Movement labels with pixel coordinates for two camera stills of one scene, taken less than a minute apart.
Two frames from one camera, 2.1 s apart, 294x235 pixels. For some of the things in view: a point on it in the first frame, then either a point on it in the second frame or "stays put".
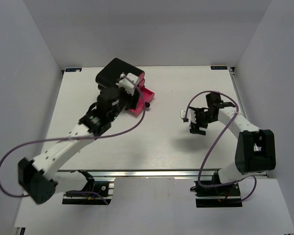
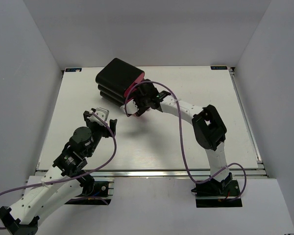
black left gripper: [133, 101] to [101, 127]
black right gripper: [198, 121] to [142, 97]
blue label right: [219, 67] stays put
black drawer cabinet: [108, 76] stays put
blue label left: [73, 69] stays put
